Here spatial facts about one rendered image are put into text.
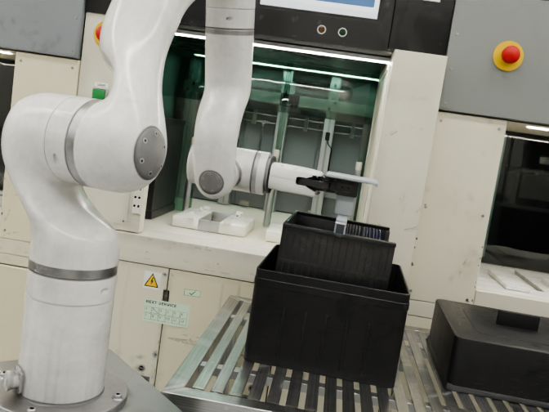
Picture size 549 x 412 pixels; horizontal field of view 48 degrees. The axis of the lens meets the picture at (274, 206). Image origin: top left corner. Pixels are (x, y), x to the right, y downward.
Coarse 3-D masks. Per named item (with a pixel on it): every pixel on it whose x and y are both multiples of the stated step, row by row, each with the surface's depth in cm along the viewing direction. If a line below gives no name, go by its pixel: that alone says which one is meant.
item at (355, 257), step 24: (312, 216) 132; (288, 240) 112; (312, 240) 111; (336, 240) 111; (360, 240) 109; (384, 240) 110; (288, 264) 112; (312, 264) 112; (336, 264) 111; (360, 264) 110; (384, 264) 110; (384, 288) 110
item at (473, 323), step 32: (448, 320) 122; (480, 320) 125; (512, 320) 123; (544, 320) 133; (448, 352) 116; (480, 352) 111; (512, 352) 110; (544, 352) 110; (448, 384) 112; (480, 384) 112; (512, 384) 111; (544, 384) 110
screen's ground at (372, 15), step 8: (264, 0) 148; (272, 0) 147; (280, 0) 147; (288, 0) 147; (296, 0) 147; (304, 0) 147; (312, 0) 146; (376, 0) 145; (296, 8) 147; (304, 8) 147; (312, 8) 147; (320, 8) 146; (328, 8) 146; (336, 8) 146; (344, 8) 146; (352, 8) 146; (360, 8) 145; (368, 8) 145; (376, 8) 145; (360, 16) 146; (368, 16) 145; (376, 16) 145
